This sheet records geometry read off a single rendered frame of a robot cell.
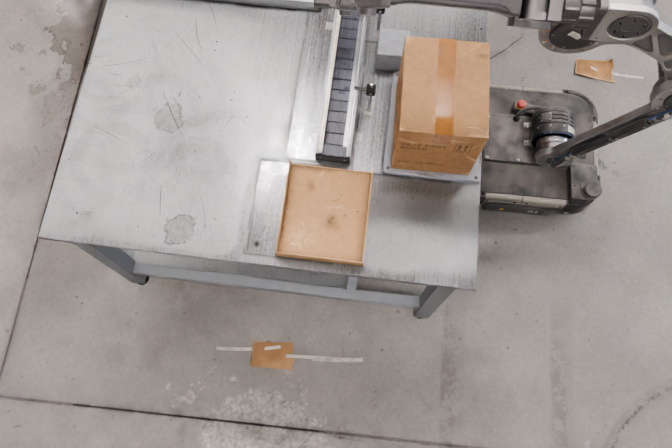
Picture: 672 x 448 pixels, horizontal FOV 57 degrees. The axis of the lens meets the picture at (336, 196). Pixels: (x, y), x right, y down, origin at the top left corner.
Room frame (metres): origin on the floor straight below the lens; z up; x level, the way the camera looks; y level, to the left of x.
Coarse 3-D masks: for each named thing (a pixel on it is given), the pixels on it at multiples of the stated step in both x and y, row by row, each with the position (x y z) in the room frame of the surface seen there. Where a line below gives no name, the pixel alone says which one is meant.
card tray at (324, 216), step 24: (288, 168) 0.72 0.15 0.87; (312, 168) 0.73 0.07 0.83; (336, 168) 0.73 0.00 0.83; (288, 192) 0.65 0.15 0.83; (312, 192) 0.65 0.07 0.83; (336, 192) 0.65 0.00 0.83; (360, 192) 0.65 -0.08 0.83; (288, 216) 0.57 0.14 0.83; (312, 216) 0.57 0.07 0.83; (336, 216) 0.57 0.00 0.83; (360, 216) 0.57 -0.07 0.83; (288, 240) 0.50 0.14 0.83; (312, 240) 0.50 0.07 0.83; (336, 240) 0.50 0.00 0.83; (360, 240) 0.50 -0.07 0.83; (360, 264) 0.42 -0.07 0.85
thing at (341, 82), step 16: (352, 16) 1.26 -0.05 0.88; (352, 32) 1.20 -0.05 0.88; (352, 48) 1.14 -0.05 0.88; (336, 64) 1.08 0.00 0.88; (352, 64) 1.08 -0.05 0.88; (336, 80) 1.02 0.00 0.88; (336, 96) 0.96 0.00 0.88; (336, 112) 0.90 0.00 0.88; (336, 128) 0.85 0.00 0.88; (336, 144) 0.79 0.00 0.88
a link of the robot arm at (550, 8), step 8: (528, 0) 0.89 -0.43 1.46; (536, 0) 0.88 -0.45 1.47; (544, 0) 0.88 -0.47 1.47; (552, 0) 0.87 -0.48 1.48; (560, 0) 0.87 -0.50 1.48; (528, 8) 0.87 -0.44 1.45; (536, 8) 0.87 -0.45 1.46; (544, 8) 0.87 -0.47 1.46; (552, 8) 0.86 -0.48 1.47; (560, 8) 0.86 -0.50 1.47; (520, 16) 0.87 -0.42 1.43; (528, 16) 0.86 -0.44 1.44; (536, 16) 0.85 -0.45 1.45; (544, 16) 0.85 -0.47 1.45; (552, 16) 0.85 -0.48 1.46; (560, 16) 0.84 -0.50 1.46
